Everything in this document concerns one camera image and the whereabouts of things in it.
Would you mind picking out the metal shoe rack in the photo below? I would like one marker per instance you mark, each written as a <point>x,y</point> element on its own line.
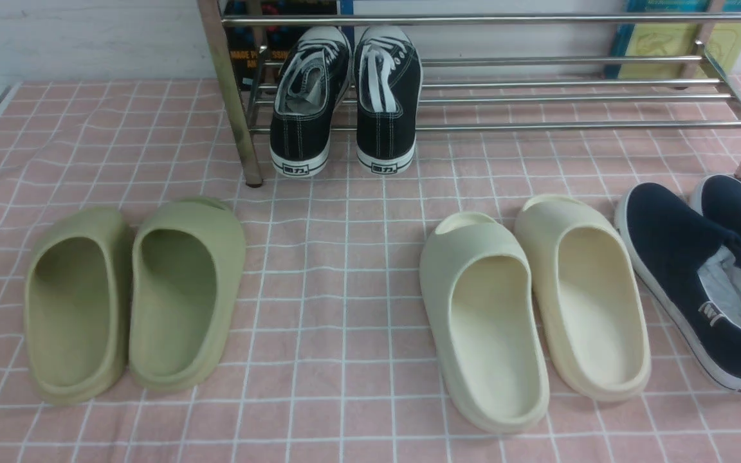
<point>702,80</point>

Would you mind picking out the left navy slip-on shoe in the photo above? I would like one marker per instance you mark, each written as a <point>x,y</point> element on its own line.
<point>693,267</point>

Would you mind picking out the left cream slide slipper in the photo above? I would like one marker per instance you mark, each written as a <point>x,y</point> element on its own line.
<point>475,284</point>

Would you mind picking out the cream slide slipper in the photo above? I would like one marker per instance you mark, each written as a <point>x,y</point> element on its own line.
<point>475,284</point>
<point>587,296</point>

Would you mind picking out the pink checkered tablecloth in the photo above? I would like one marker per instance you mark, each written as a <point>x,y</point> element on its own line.
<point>329,357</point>

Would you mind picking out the right black canvas sneaker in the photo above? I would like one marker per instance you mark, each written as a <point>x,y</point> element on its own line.
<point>388,77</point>

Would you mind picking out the black canvas sneaker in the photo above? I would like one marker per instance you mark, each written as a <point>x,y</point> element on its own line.
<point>313,80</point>
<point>388,77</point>

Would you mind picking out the left black canvas sneaker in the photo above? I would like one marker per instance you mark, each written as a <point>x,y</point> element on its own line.
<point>313,80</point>

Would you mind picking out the right green slide slipper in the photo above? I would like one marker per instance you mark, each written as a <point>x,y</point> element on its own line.
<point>188,261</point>

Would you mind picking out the green slide slipper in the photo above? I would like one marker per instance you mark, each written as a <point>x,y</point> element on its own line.
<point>77,305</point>
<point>188,261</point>

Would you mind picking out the dark poster board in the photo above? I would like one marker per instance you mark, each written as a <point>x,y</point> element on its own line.
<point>244,42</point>

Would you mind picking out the right cream slide slipper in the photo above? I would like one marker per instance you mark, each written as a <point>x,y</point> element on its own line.
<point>587,296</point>

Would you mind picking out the left green slide slipper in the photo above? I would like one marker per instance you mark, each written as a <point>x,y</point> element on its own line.
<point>77,305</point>

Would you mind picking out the yellow blue poster board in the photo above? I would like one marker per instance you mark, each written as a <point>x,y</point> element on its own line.
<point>674,39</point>

